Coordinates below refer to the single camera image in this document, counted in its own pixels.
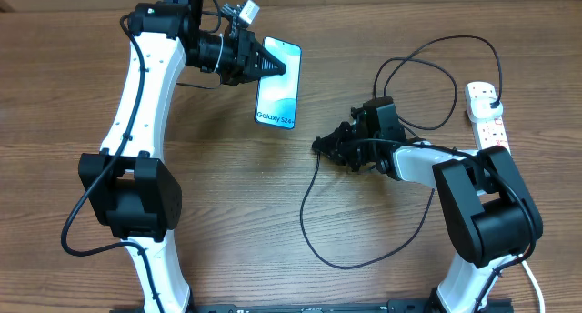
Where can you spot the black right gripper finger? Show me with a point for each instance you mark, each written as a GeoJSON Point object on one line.
{"type": "Point", "coordinates": [342, 134]}
{"type": "Point", "coordinates": [343, 156]}

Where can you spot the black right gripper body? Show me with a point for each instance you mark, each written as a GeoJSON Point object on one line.
{"type": "Point", "coordinates": [362, 150]}

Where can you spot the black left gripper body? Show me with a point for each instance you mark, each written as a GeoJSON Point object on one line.
{"type": "Point", "coordinates": [236, 56]}

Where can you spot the Samsung Galaxy smartphone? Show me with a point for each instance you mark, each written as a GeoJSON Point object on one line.
{"type": "Point", "coordinates": [276, 97]}

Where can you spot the white power strip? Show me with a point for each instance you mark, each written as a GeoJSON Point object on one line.
{"type": "Point", "coordinates": [492, 132]}

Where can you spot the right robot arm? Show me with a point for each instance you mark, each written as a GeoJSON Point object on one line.
{"type": "Point", "coordinates": [491, 218]}

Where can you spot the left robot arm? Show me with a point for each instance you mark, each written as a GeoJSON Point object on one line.
{"type": "Point", "coordinates": [126, 182]}

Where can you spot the white charger plug adapter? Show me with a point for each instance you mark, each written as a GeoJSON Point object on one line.
{"type": "Point", "coordinates": [480, 110]}

